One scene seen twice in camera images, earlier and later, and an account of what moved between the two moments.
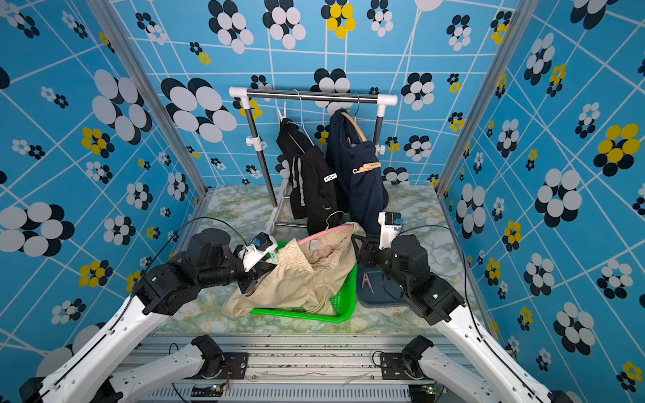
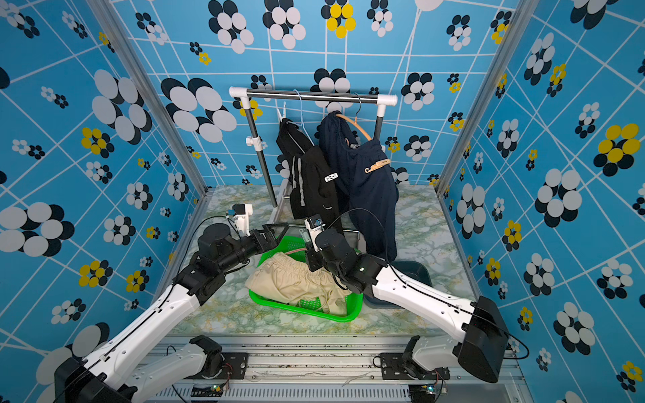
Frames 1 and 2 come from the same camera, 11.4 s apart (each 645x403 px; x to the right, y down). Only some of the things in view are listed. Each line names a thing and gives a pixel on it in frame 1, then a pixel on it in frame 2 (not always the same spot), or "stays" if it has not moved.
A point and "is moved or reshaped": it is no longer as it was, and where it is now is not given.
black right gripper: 370,249 → 312,255
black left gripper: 257,273 → 270,242
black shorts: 314,188 stays
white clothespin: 330,177 stays
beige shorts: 309,277 is moved or reshaped
